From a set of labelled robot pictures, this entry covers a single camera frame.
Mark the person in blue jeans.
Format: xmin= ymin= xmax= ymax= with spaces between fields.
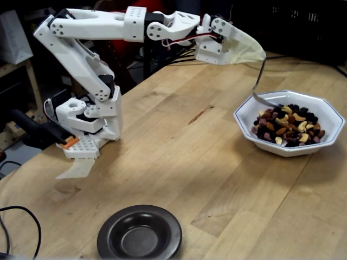
xmin=173 ymin=0 xmax=203 ymax=14

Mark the black plastic crate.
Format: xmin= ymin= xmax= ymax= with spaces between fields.
xmin=232 ymin=0 xmax=347 ymax=66

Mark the beige tape strip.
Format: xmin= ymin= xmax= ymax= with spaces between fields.
xmin=55 ymin=157 xmax=96 ymax=180

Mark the black orange bar clamp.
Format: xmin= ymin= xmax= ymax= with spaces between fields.
xmin=10 ymin=108 xmax=80 ymax=150

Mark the metal spoon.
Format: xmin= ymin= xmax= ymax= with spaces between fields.
xmin=252 ymin=56 xmax=282 ymax=108

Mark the thin black cable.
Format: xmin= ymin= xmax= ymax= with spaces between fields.
xmin=0 ymin=160 xmax=24 ymax=179

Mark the white octagonal bowl blue rim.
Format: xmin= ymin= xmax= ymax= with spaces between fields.
xmin=233 ymin=90 xmax=346 ymax=158

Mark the black hub cable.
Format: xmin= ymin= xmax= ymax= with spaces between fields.
xmin=267 ymin=55 xmax=347 ymax=81

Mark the red chair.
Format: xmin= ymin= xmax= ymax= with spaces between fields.
xmin=110 ymin=40 xmax=130 ymax=59

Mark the red black servo wire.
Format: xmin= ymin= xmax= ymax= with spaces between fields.
xmin=161 ymin=32 xmax=215 ymax=50

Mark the curved black cable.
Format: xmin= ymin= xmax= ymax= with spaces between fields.
xmin=0 ymin=205 xmax=43 ymax=260

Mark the dark brown plate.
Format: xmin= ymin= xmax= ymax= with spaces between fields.
xmin=97 ymin=204 xmax=183 ymax=260

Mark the mixed nuts and dried fruit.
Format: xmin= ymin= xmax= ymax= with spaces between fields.
xmin=251 ymin=103 xmax=325 ymax=148

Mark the wooden shelf unit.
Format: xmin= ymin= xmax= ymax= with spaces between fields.
xmin=0 ymin=58 xmax=47 ymax=128

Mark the beige tape wrap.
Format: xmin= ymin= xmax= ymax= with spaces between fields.
xmin=222 ymin=25 xmax=268 ymax=66

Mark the white cardboard box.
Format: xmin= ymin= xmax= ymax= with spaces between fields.
xmin=0 ymin=10 xmax=35 ymax=65

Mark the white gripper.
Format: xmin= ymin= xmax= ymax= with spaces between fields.
xmin=195 ymin=13 xmax=237 ymax=66

